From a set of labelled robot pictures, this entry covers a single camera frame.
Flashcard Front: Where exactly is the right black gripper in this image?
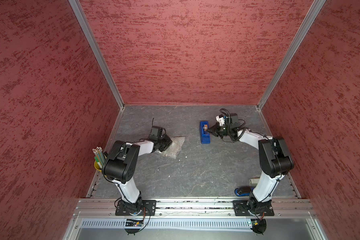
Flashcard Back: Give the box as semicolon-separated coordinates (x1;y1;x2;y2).
205;122;232;139

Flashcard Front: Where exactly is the clear bubble wrap sheet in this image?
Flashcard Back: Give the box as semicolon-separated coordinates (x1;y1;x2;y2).
161;137;186;159

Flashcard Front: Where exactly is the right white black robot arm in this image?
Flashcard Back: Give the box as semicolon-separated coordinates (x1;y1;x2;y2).
207;109;294;216

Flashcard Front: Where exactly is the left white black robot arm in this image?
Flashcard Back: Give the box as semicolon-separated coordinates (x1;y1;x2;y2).
102;126;172;216

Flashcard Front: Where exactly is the blue tape dispenser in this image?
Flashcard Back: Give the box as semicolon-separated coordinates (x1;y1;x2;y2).
200;121;211;144

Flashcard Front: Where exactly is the white eraser block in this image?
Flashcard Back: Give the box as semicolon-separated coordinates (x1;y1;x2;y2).
250;178;260;186

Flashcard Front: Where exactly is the bundle of pencils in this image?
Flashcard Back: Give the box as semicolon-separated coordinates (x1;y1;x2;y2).
93;147;105;166

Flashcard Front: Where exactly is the blue black small device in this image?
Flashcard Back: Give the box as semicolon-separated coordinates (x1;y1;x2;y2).
234;186;254;197

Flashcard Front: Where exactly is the yellow pencil cup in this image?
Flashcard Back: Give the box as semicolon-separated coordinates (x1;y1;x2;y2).
94;161;102;172

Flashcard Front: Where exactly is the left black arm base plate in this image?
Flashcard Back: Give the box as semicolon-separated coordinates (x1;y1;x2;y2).
115;200;157;217

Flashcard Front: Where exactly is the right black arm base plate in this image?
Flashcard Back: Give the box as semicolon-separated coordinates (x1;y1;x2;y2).
233;200;275;217

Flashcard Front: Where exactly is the left corner aluminium post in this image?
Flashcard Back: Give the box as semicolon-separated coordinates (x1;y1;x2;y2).
69;0;125;110

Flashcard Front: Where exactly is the corner aluminium post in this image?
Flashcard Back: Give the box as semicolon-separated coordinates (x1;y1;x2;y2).
69;0;125;110
257;0;326;111

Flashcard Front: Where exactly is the aluminium mounting rail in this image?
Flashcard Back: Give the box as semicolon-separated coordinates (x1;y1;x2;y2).
73;197;317;219

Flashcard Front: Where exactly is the right corner aluminium post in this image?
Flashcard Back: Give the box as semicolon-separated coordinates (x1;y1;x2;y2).
257;0;326;111

